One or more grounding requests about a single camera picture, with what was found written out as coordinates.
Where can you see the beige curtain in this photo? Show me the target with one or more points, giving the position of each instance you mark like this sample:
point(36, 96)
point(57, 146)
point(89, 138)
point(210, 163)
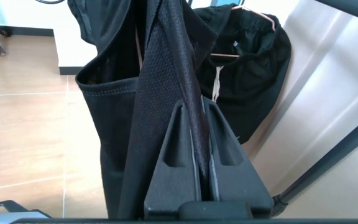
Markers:
point(322, 77)

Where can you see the black clothes rack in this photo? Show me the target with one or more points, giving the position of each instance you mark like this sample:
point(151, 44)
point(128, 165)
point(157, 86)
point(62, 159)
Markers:
point(322, 161)

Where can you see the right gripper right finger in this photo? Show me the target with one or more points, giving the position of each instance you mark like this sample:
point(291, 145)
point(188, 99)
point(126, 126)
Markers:
point(241, 186)

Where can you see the black garment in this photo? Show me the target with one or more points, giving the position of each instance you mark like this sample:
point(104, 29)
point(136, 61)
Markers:
point(154, 93)

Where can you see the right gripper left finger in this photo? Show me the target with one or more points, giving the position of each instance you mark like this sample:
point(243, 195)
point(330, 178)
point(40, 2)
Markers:
point(166, 186)

